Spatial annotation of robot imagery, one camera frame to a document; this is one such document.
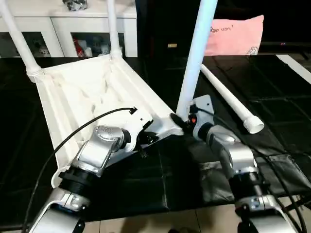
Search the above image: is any white plastic table top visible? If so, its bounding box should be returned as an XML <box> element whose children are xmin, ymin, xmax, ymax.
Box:
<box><xmin>26</xmin><ymin>54</ymin><xmax>185</xmax><ymax>190</ymax></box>

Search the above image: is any pink pillow with print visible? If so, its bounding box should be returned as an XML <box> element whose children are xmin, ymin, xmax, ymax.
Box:
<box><xmin>204</xmin><ymin>15</ymin><xmax>265</xmax><ymax>57</ymax></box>

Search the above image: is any red and white carton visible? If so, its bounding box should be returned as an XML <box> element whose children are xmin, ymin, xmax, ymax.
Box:
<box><xmin>75</xmin><ymin>38</ymin><xmax>85</xmax><ymax>56</ymax></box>

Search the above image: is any white flat board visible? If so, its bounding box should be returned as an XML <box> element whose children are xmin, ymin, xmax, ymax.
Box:
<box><xmin>276</xmin><ymin>54</ymin><xmax>311</xmax><ymax>85</ymax></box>

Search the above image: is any black tripod stand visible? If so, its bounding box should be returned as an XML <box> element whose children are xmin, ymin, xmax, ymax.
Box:
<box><xmin>279</xmin><ymin>194</ymin><xmax>311</xmax><ymax>214</ymax></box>

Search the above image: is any white cabinet with glass doors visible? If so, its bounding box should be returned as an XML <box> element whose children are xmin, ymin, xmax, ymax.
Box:
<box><xmin>0</xmin><ymin>0</ymin><xmax>138</xmax><ymax>58</ymax></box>

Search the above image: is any dark bundle of small items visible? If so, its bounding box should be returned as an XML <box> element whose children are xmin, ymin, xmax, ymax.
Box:
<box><xmin>62</xmin><ymin>0</ymin><xmax>88</xmax><ymax>12</ymax></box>

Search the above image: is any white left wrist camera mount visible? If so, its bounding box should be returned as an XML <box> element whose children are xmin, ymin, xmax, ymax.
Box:
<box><xmin>122</xmin><ymin>106</ymin><xmax>154</xmax><ymax>152</ymax></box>

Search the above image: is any black left wrist camera cable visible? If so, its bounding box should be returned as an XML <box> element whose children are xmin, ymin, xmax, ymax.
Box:
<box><xmin>23</xmin><ymin>106</ymin><xmax>138</xmax><ymax>233</ymax></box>

